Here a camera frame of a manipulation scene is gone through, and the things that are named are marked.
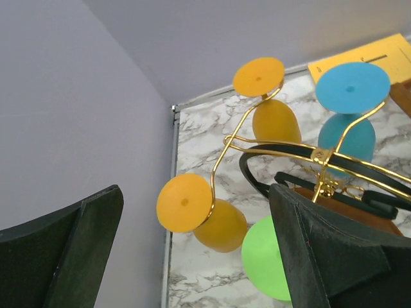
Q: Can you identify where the blue plastic wine glass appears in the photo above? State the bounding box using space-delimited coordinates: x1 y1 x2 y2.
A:
315 62 390 162

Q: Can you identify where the green plastic wine glass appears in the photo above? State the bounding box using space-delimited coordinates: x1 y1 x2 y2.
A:
241 216 291 302

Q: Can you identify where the gold wire wine glass rack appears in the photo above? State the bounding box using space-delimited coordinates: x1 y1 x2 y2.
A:
223 100 410 220

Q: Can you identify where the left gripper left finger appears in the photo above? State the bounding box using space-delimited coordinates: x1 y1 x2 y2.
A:
1 185 124 307

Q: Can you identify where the yellow card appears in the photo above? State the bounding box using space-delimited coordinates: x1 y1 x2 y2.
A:
308 33 410 84

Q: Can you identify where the orange plastic wine glass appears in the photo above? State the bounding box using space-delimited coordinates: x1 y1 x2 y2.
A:
232 57 301 143
156 173 247 253

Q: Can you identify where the wooden dish rack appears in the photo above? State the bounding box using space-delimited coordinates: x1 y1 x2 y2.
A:
390 80 411 117

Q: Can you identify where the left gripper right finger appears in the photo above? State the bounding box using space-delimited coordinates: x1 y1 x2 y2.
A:
269 184 410 307

